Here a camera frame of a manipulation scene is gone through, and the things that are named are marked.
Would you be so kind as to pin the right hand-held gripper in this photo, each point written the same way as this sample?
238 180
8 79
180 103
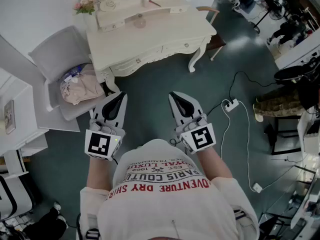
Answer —
200 136

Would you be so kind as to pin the black standing fan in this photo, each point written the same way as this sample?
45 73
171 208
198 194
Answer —
273 11

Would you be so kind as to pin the wooden chair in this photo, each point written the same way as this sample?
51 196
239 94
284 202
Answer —
216 42

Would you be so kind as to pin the person's left forearm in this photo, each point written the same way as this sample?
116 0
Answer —
98 174

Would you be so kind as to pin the beige makeup sponge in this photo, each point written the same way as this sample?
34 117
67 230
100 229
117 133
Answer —
144 2

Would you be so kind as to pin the black metal frame stool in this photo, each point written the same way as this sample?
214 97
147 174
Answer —
285 134

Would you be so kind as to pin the person's right forearm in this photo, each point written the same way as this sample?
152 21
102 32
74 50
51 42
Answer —
215 164

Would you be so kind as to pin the small picture frame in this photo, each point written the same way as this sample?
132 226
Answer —
9 117

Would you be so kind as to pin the white power adapter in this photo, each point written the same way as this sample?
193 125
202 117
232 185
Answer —
257 187

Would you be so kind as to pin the pink crumpled garment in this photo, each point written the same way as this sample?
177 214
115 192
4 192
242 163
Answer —
82 89

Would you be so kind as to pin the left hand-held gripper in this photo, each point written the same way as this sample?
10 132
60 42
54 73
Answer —
100 144

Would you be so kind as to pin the pink frosted bottle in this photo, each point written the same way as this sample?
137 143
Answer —
139 22

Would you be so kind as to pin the cream carved dressing table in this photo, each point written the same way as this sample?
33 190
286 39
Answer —
150 37

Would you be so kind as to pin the person's white printed t-shirt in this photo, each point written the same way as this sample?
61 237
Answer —
170 204

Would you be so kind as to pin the pink artificial flower bouquet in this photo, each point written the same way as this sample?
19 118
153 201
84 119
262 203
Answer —
85 2

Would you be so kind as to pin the white suitcase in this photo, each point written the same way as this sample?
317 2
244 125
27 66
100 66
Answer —
12 199

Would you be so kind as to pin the white side desk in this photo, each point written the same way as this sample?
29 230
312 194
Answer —
308 159

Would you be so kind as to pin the black round stool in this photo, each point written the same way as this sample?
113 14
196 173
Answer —
287 74

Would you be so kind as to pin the white cabinet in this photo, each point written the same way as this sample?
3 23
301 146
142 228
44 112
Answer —
20 114

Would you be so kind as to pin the grey upholstered chair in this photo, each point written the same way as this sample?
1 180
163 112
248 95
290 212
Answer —
60 49

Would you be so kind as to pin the pink pen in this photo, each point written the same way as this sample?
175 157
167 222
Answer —
155 3

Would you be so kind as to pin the white power strip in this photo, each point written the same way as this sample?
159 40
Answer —
231 105

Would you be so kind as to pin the blue and white plastic packet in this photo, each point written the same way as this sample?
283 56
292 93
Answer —
72 72

